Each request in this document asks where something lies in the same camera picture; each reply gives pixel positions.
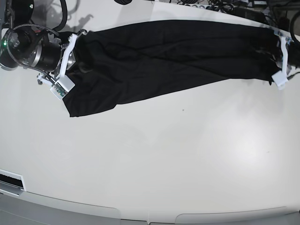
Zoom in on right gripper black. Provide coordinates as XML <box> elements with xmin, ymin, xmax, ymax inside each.
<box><xmin>32</xmin><ymin>40</ymin><xmax>68</xmax><ymax>85</ymax></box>

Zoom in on black box on floor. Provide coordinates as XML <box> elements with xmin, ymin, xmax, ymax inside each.
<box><xmin>277</xmin><ymin>17</ymin><xmax>290</xmax><ymax>31</ymax></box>

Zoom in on black corrugated left cable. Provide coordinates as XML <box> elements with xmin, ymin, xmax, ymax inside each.
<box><xmin>53</xmin><ymin>0</ymin><xmax>69</xmax><ymax>32</ymax></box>

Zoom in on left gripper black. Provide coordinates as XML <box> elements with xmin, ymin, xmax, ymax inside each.
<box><xmin>288</xmin><ymin>42</ymin><xmax>300</xmax><ymax>68</ymax></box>

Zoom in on black t-shirt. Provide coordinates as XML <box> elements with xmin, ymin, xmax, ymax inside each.
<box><xmin>63</xmin><ymin>20</ymin><xmax>281</xmax><ymax>117</ymax></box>

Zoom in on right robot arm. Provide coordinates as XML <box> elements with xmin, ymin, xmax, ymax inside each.
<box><xmin>0</xmin><ymin>0</ymin><xmax>77</xmax><ymax>86</ymax></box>

